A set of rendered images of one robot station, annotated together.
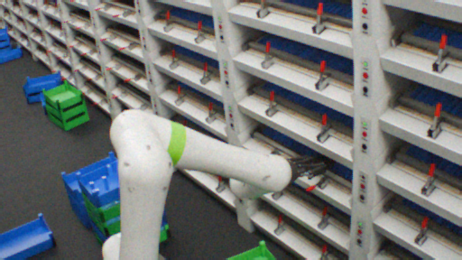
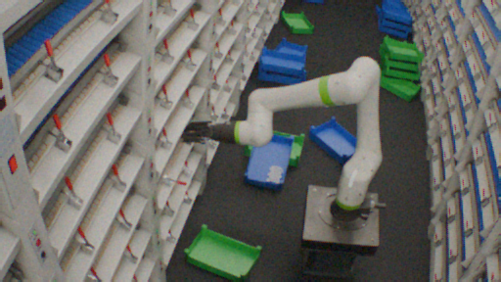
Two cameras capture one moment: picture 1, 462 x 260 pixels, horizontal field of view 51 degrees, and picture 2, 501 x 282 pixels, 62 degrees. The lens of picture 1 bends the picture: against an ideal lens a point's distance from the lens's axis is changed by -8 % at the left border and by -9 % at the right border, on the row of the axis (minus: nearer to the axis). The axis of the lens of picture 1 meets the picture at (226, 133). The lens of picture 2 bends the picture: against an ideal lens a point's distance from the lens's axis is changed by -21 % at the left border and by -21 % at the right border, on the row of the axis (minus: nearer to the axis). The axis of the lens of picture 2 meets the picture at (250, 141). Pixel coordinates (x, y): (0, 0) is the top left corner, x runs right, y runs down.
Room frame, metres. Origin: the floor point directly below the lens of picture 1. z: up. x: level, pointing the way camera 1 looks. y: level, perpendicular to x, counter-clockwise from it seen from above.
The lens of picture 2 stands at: (2.59, 1.02, 1.93)
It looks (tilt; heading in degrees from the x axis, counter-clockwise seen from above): 39 degrees down; 221
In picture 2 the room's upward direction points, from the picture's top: 7 degrees clockwise
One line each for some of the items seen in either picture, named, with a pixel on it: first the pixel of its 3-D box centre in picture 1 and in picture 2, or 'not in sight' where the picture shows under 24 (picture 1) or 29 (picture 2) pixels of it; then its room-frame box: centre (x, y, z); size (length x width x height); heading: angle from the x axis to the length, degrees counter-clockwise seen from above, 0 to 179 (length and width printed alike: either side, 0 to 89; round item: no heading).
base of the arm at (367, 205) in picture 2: not in sight; (358, 206); (1.11, 0.38, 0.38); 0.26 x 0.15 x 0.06; 130
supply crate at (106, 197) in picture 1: (116, 176); not in sight; (1.87, 0.49, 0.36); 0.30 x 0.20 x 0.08; 123
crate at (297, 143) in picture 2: not in sight; (275, 144); (0.77, -0.39, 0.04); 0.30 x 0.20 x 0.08; 122
